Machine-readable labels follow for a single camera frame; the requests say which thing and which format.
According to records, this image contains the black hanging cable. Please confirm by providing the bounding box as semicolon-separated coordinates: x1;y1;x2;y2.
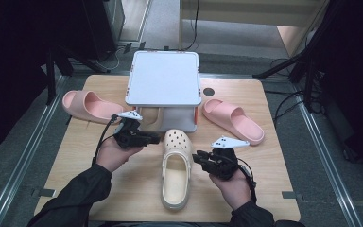
182;0;201;51

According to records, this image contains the metal floor rail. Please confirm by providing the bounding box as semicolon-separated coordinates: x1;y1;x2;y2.
292;79;363;227
0;75;67;227

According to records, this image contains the person's left hand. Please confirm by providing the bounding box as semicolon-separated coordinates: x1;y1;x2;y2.
95;137;145;174

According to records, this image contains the black floor cable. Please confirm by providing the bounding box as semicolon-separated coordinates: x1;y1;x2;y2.
272;89;306;124

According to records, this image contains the left hand-held gripper cable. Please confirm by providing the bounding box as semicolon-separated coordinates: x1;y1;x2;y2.
91;113;121;166

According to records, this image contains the black tripod stand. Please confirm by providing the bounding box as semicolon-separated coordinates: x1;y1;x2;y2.
252;0;330;112
45;44;112;106

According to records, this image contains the pink slipper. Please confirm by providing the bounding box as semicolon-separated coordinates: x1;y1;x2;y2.
61;90;126;125
201;97;266;147

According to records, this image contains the dark curtain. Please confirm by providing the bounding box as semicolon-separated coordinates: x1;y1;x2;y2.
0;0;117;159
305;0;363;173

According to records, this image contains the right hand-held gripper cable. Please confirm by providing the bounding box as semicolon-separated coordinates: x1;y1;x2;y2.
234;156;258;204

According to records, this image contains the hand-held gripper cable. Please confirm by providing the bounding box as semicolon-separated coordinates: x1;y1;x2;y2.
91;113;121;166
234;156;258;204

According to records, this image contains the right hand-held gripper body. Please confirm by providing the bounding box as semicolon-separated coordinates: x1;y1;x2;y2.
202;135;251;182

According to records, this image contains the person's right hand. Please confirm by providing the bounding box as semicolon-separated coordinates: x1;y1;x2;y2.
208;170;252;212

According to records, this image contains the grey table bracket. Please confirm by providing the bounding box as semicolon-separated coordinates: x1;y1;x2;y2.
31;187;57;199
281;190;304;201

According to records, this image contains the white floor cable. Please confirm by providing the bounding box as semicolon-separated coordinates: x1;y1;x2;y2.
95;44;130;72

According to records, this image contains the wooden cabinet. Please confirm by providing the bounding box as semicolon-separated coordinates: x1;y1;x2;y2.
179;0;330;58

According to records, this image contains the white shoe rack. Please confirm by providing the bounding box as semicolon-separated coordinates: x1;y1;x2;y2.
125;50;202;133

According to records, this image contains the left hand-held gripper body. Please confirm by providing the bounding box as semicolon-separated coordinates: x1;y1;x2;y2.
112;110;146;149

